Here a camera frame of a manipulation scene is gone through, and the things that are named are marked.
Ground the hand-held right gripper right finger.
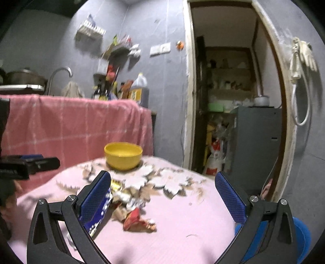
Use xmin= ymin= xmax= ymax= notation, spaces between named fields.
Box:
xmin=214 ymin=171 xmax=297 ymax=264

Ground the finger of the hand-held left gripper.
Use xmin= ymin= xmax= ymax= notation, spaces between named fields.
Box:
xmin=2 ymin=154 xmax=43 ymax=161
xmin=27 ymin=157 xmax=61 ymax=176

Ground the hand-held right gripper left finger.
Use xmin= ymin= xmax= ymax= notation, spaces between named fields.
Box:
xmin=27 ymin=171 xmax=112 ymax=264

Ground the yellow snack wrapper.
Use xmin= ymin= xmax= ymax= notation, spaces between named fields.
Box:
xmin=110 ymin=179 xmax=126 ymax=192

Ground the blue snack wrapper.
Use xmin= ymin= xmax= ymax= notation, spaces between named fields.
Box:
xmin=77 ymin=183 xmax=113 ymax=235

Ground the silver foil wrapper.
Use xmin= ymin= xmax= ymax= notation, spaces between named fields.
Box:
xmin=113 ymin=190 xmax=148 ymax=214

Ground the red snack wrapper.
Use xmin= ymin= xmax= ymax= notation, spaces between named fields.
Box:
xmin=122 ymin=208 xmax=157 ymax=232

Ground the yellow bowl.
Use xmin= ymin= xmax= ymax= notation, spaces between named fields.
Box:
xmin=104 ymin=142 xmax=143 ymax=171

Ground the person's left hand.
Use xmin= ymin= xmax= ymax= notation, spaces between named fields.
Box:
xmin=2 ymin=181 xmax=23 ymax=211

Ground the red and white sack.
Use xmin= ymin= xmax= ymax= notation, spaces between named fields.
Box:
xmin=203 ymin=138 xmax=226 ymax=175

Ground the pink checked cloth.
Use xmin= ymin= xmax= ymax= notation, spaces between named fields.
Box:
xmin=0 ymin=94 xmax=154 ymax=196

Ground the pink floral tablecloth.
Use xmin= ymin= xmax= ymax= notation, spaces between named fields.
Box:
xmin=8 ymin=156 xmax=242 ymax=264

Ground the grey refrigerator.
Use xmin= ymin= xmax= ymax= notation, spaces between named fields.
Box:
xmin=230 ymin=106 xmax=282 ymax=189

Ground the beige rag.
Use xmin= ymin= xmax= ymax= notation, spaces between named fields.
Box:
xmin=62 ymin=81 xmax=85 ymax=98

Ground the metal cooking pot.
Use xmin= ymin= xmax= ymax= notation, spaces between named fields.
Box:
xmin=5 ymin=68 xmax=48 ymax=85

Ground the blue plastic stool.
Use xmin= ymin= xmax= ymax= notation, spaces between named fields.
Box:
xmin=235 ymin=217 xmax=311 ymax=264

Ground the dark sauce bottle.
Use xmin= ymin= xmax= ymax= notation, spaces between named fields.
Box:
xmin=93 ymin=82 xmax=108 ymax=100

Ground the metal faucet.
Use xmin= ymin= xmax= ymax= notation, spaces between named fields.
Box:
xmin=46 ymin=66 xmax=73 ymax=96

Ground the green basin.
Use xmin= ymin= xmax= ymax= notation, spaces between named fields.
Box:
xmin=208 ymin=102 xmax=234 ymax=112

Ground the small metal pot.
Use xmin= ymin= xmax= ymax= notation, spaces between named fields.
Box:
xmin=254 ymin=95 xmax=270 ymax=107

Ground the cooking oil jug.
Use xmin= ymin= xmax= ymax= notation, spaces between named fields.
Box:
xmin=128 ymin=73 xmax=149 ymax=107

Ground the wooden pantry shelf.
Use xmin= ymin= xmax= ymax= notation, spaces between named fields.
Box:
xmin=207 ymin=47 xmax=257 ymax=102

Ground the white hose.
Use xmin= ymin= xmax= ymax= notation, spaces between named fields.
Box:
xmin=291 ymin=81 xmax=311 ymax=126

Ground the wooden door frame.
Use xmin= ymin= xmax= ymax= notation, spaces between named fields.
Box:
xmin=183 ymin=0 xmax=297 ymax=203

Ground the corner wall shelf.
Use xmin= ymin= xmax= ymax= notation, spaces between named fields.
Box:
xmin=102 ymin=34 xmax=141 ymax=60

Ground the white wall rack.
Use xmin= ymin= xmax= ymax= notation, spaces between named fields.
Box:
xmin=75 ymin=15 xmax=106 ymax=42

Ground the white wall socket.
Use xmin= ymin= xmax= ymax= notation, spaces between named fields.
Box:
xmin=150 ymin=43 xmax=171 ymax=57

